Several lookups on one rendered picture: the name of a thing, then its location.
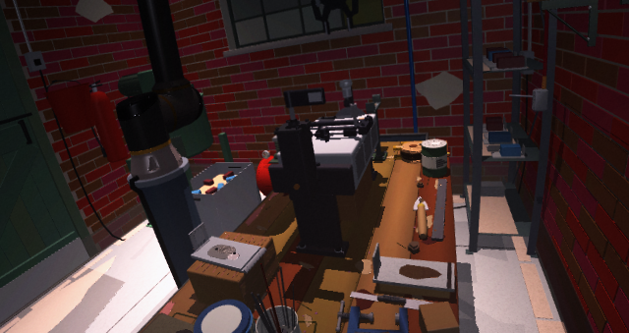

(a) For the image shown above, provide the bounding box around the grey plunger knob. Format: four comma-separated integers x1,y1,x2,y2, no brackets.
338,79,356,109

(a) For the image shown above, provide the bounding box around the black wing plate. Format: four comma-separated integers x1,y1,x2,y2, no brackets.
282,87,327,123

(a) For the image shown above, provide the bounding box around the yellow tape roll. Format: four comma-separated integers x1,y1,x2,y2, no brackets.
398,140,425,162

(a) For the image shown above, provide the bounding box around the black core-box machine stand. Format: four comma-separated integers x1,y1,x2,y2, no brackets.
267,120,377,257

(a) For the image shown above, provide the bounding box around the grey plate with core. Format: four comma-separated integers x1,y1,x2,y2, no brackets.
190,235,267,274

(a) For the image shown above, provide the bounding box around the grey drier plate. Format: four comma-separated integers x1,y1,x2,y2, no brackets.
371,243,458,301

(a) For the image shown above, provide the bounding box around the grey electrical box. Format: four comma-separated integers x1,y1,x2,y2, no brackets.
25,51,47,74

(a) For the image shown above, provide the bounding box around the blue clamp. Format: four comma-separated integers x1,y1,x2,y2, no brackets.
335,300,412,333

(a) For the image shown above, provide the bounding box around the grey framed window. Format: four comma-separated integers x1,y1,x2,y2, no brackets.
214,0,394,58

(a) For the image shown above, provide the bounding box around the blue pipe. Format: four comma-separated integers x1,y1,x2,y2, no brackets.
401,0,420,135

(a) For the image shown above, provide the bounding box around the pale paper sheet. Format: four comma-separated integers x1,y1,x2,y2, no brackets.
414,70,465,111
75,0,115,25

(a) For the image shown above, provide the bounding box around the green and white tin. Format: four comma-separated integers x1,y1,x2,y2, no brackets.
420,138,450,179

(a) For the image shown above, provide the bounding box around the red round handwheel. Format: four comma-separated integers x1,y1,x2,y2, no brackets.
255,155,277,197

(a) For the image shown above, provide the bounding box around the grey metal shelf unit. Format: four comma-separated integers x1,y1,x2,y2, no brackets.
458,0,560,256

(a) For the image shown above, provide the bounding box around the grey parts bin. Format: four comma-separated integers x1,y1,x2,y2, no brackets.
189,161,262,238

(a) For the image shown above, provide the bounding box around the grey flat bar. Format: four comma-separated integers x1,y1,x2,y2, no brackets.
430,177,450,243

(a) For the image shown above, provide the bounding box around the red fire extinguisher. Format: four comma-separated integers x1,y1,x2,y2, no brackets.
88,81,131,164

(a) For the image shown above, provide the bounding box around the grey knife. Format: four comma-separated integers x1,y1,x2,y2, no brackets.
349,290,434,311

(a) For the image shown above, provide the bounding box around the wooden crate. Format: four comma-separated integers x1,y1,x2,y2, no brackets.
186,230,279,305

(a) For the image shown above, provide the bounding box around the grey can with rods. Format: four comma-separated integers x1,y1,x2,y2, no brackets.
249,262,302,333

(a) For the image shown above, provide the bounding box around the wooden block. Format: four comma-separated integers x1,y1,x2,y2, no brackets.
418,300,461,333

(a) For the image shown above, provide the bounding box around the blue round tin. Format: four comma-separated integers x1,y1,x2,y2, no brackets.
193,299,255,333

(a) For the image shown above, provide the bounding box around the green door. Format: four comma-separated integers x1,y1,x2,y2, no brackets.
0,8,98,289

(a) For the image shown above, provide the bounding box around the grey core-box frame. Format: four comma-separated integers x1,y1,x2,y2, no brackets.
310,112,381,190

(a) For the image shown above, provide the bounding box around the green post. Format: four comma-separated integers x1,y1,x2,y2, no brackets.
217,132,234,164

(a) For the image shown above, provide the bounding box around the grey wall box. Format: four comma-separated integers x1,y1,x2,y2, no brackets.
508,87,550,113

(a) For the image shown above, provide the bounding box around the wooden handled mallet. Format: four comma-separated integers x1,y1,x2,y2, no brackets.
412,195,430,242

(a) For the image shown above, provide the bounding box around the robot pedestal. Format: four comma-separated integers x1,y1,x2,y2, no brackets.
127,156,203,288

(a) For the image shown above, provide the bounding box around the red wall cabinet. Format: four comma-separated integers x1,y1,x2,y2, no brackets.
46,83,95,138

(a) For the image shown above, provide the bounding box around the black cable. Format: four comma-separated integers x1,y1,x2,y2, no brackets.
44,71,126,243

